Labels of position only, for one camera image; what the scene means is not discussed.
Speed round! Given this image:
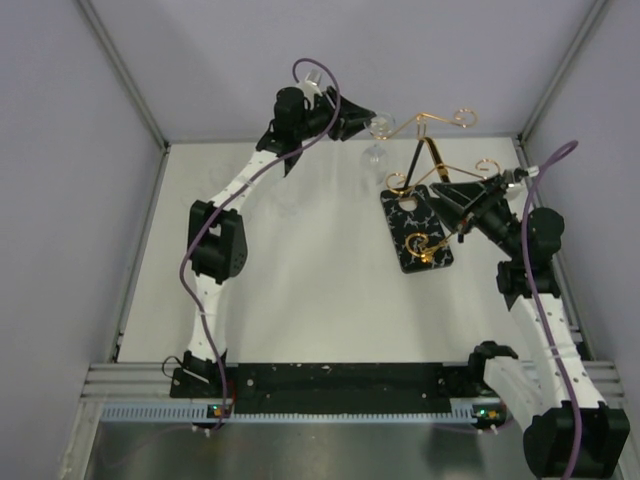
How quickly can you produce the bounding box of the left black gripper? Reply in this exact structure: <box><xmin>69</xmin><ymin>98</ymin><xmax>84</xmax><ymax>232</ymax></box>
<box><xmin>294</xmin><ymin>86</ymin><xmax>375</xmax><ymax>142</ymax></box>

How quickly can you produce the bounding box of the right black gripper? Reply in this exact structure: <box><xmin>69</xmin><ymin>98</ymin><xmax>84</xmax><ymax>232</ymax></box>
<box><xmin>425</xmin><ymin>174</ymin><xmax>523</xmax><ymax>260</ymax></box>

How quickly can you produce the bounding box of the clear wine glass back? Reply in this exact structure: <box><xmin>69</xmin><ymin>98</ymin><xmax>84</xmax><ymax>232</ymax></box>
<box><xmin>272</xmin><ymin>189</ymin><xmax>300</xmax><ymax>218</ymax></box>

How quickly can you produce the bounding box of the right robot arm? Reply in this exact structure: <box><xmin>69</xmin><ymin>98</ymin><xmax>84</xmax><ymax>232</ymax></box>
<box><xmin>427</xmin><ymin>170</ymin><xmax>630</xmax><ymax>479</ymax></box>

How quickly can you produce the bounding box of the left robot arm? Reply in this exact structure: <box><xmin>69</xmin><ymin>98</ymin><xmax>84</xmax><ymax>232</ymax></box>
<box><xmin>180</xmin><ymin>80</ymin><xmax>376</xmax><ymax>397</ymax></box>

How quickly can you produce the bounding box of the black marble rack base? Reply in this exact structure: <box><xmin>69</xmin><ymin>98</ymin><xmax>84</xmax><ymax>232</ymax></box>
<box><xmin>380</xmin><ymin>185</ymin><xmax>454</xmax><ymax>274</ymax></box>

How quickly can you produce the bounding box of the gold wire glass rack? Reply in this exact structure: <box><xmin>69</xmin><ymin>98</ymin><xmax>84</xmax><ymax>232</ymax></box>
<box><xmin>367</xmin><ymin>108</ymin><xmax>491</xmax><ymax>274</ymax></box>

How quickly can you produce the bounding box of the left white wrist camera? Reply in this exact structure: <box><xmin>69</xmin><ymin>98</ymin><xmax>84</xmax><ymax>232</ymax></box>
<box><xmin>298</xmin><ymin>69</ymin><xmax>322</xmax><ymax>101</ymax></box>

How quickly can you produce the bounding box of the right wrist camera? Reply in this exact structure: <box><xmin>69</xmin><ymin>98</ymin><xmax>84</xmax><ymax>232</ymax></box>
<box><xmin>502</xmin><ymin>168</ymin><xmax>525</xmax><ymax>196</ymax></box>

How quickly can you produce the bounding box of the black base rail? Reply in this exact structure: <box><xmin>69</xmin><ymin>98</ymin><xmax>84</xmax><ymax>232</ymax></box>
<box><xmin>169</xmin><ymin>341</ymin><xmax>518</xmax><ymax>415</ymax></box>

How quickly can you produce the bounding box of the white cable duct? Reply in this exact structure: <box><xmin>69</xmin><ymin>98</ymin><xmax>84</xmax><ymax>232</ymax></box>
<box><xmin>99</xmin><ymin>398</ymin><xmax>506</xmax><ymax>426</ymax></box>

